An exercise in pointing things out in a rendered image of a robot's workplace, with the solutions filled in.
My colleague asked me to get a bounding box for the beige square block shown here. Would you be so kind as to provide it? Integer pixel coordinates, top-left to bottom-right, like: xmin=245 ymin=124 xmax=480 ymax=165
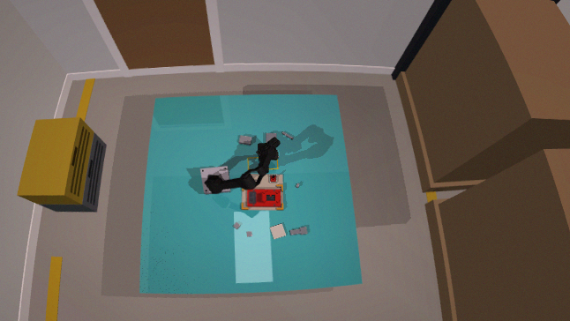
xmin=270 ymin=224 xmax=286 ymax=239

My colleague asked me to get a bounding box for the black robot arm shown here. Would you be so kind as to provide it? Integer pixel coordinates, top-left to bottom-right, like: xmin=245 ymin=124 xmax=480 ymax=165
xmin=205 ymin=137 xmax=281 ymax=194

